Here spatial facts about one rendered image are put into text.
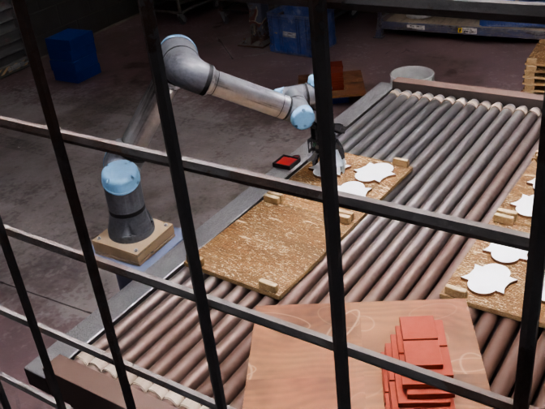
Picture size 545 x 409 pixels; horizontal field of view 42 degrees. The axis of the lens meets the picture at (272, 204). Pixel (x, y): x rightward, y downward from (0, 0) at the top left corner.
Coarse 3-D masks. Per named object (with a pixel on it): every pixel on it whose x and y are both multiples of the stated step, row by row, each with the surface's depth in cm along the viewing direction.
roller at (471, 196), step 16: (528, 112) 282; (528, 128) 272; (512, 144) 260; (496, 160) 250; (480, 176) 242; (480, 192) 235; (464, 208) 226; (432, 240) 211; (432, 256) 207; (416, 272) 200; (400, 288) 193
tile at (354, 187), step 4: (344, 184) 240; (348, 184) 240; (352, 184) 240; (356, 184) 239; (360, 184) 239; (340, 188) 238; (344, 188) 238; (348, 188) 238; (352, 188) 237; (356, 188) 237; (360, 188) 237; (364, 188) 236; (368, 188) 236; (348, 192) 235; (352, 192) 235; (356, 192) 235; (360, 192) 234; (364, 192) 234; (368, 192) 236
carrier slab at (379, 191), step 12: (348, 156) 260; (360, 156) 259; (396, 168) 249; (408, 168) 248; (300, 180) 248; (312, 180) 247; (348, 180) 245; (384, 180) 242; (396, 180) 241; (372, 192) 236; (384, 192) 235; (288, 204) 234; (300, 204) 234; (312, 204) 233; (360, 216) 224
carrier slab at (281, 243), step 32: (256, 224) 226; (288, 224) 224; (320, 224) 222; (352, 224) 220; (224, 256) 212; (256, 256) 210; (288, 256) 209; (320, 256) 207; (256, 288) 197; (288, 288) 196
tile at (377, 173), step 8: (360, 168) 249; (368, 168) 248; (376, 168) 248; (384, 168) 247; (392, 168) 247; (360, 176) 244; (368, 176) 243; (376, 176) 243; (384, 176) 242; (392, 176) 243
